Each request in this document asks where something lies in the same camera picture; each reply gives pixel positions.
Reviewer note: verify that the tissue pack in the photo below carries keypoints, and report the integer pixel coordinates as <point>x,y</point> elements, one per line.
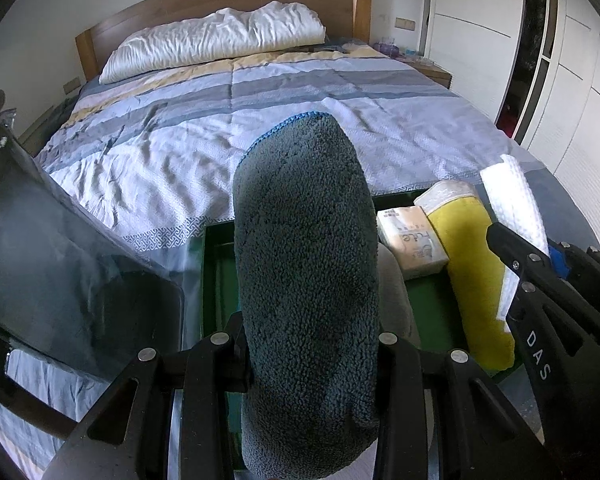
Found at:
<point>412,245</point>

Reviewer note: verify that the wall switch plate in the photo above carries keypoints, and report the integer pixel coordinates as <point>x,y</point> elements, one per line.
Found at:
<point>71,85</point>
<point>405,23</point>

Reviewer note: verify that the blue-grey towel roll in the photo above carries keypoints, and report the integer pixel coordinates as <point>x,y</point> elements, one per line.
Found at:
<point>305,280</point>

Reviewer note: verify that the white towel roll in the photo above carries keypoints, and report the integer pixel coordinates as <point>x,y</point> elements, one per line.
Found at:
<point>515,200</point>

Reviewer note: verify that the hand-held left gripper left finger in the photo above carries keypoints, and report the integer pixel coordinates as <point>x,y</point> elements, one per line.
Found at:
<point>215,365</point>

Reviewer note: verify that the white pillow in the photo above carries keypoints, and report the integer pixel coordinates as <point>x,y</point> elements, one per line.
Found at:
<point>215,40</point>

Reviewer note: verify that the wooden nightstand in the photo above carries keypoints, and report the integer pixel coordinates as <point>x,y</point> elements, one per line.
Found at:
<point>432,72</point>

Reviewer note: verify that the striped duvet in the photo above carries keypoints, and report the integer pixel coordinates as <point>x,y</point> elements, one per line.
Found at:
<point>180,125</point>

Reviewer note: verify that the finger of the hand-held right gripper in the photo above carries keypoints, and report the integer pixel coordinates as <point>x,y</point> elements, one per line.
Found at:
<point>562,260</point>
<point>535,270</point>

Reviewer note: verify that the wooden headboard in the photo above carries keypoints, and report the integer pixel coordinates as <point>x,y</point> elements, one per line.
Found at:
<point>230,0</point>

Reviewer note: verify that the yellow towel roll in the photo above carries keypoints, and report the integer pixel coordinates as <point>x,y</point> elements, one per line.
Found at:
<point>472,280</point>

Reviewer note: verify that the purple container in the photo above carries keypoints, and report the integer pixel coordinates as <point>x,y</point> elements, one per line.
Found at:
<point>390,47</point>

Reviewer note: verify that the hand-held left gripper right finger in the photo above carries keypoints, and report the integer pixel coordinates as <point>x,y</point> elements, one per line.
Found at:
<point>397,365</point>

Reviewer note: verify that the white wardrobe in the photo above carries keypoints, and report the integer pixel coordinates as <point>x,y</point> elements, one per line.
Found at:
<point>570,85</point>

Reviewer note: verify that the red clothing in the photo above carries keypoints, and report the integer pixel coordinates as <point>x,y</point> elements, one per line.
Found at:
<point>506,120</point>

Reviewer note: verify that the grey towel roll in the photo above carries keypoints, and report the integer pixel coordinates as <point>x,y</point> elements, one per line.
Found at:
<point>397,290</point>

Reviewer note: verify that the green tray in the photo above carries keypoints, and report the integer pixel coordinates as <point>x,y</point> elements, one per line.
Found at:
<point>430,310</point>

